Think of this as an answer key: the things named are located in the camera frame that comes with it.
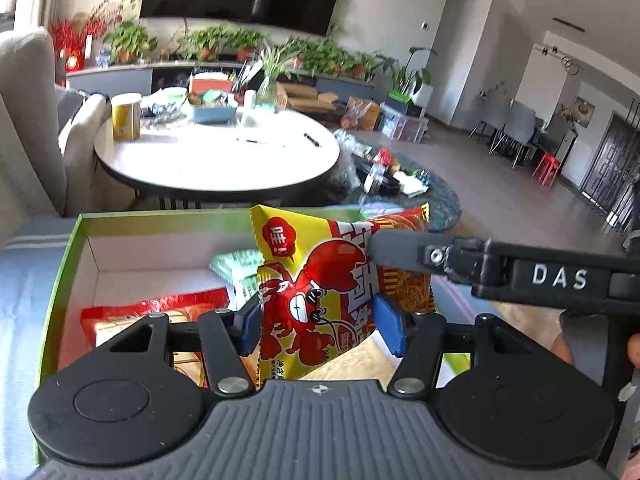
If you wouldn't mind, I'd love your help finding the yellow red lobster snack bag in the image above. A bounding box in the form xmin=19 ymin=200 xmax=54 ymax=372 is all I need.
xmin=250 ymin=205 xmax=436 ymax=382

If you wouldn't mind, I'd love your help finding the red cracker snack bag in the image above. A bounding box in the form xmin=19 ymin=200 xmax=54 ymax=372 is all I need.
xmin=80 ymin=288 xmax=230 ymax=348

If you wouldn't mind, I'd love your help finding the blue tray with snacks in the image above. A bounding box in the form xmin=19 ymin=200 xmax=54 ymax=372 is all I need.
xmin=188 ymin=90 xmax=238 ymax=125

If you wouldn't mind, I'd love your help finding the green snack bag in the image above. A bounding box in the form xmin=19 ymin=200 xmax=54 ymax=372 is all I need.
xmin=209 ymin=249 xmax=264 ymax=310

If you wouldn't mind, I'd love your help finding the dark marble round table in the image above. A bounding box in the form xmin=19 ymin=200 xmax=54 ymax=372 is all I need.
xmin=319 ymin=154 xmax=462 ymax=232

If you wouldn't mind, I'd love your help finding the red plastic stool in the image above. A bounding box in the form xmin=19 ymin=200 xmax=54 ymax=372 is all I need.
xmin=532 ymin=154 xmax=561 ymax=188

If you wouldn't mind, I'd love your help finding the grey dining chair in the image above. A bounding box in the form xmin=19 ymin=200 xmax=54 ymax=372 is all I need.
xmin=489 ymin=100 xmax=536 ymax=169

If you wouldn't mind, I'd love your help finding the white oval coffee table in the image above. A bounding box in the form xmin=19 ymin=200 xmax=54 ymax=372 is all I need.
xmin=94 ymin=110 xmax=340 ymax=204

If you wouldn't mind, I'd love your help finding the clear plastic storage bin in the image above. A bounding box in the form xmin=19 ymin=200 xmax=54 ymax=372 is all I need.
xmin=378 ymin=103 xmax=428 ymax=143

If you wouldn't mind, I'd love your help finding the black marker pen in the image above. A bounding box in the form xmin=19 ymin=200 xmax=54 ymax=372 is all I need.
xmin=304 ymin=133 xmax=321 ymax=148

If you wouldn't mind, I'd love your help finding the tall potted plant white pot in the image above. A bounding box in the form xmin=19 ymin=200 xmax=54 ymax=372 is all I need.
xmin=380 ymin=47 xmax=435 ymax=103

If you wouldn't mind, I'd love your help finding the blue striped cloth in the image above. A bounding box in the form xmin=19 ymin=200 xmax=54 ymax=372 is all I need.
xmin=1 ymin=216 xmax=76 ymax=479

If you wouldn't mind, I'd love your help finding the cardboard box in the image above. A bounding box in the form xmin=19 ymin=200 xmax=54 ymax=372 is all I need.
xmin=277 ymin=82 xmax=338 ymax=114

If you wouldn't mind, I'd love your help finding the yellow tin can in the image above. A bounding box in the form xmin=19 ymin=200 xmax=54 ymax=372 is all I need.
xmin=111 ymin=92 xmax=142 ymax=142

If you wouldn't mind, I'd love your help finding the glass vase with plant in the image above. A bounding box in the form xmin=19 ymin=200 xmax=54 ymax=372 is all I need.
xmin=256 ymin=44 xmax=294 ymax=107

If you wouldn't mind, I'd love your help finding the grey tv cabinet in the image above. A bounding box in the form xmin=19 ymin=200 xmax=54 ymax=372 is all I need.
xmin=65 ymin=61 xmax=375 ymax=103

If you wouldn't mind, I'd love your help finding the grey sofa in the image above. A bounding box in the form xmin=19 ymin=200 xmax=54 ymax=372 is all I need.
xmin=1 ymin=27 xmax=111 ymax=240

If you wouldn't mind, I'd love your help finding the red flower decoration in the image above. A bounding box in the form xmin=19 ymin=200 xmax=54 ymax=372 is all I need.
xmin=48 ymin=0 xmax=122 ymax=73

